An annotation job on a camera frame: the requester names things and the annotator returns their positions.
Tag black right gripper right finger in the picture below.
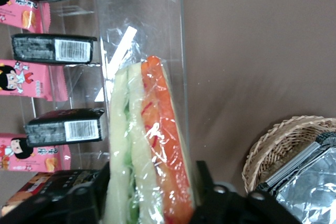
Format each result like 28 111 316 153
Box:
190 159 303 224

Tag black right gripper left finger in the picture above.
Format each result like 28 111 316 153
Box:
0 161 112 224

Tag plastic triangle sandwich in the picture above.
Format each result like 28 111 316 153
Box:
103 55 197 224

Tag red tartan cookie box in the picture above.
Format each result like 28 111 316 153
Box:
0 172 57 216

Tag pink cartoon snack bag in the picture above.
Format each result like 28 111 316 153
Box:
0 132 72 173
0 59 69 102
0 0 51 34

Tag aluminium foil container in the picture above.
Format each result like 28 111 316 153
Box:
255 131 336 195
274 146 336 224

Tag light wicker basket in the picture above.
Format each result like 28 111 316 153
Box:
241 114 336 199

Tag clear acrylic tiered stand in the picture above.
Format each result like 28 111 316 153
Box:
30 0 191 183

